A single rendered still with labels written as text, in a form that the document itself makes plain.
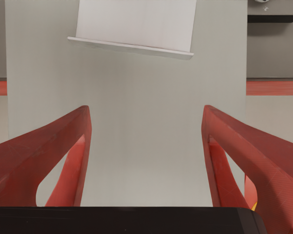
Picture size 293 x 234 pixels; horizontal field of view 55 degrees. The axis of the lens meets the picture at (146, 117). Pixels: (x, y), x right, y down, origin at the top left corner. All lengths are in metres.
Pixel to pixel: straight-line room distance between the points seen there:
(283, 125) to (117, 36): 1.19
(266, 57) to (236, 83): 0.15
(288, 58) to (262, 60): 0.03
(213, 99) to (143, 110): 0.05
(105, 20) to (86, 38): 0.02
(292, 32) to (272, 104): 0.96
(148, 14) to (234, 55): 0.07
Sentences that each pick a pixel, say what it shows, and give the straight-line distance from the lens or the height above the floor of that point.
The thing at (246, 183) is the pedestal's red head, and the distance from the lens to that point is 0.48.
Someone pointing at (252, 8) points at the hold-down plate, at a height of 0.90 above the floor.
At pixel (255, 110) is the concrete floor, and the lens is 1.31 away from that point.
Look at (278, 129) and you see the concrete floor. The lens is 1.35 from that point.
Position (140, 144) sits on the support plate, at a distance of 0.21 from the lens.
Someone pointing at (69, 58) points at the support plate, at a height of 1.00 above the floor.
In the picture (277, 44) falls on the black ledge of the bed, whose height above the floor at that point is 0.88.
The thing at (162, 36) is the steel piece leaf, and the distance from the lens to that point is 0.22.
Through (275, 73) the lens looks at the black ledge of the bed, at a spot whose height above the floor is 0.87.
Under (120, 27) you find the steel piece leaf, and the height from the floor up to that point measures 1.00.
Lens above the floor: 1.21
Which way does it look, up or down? 87 degrees down
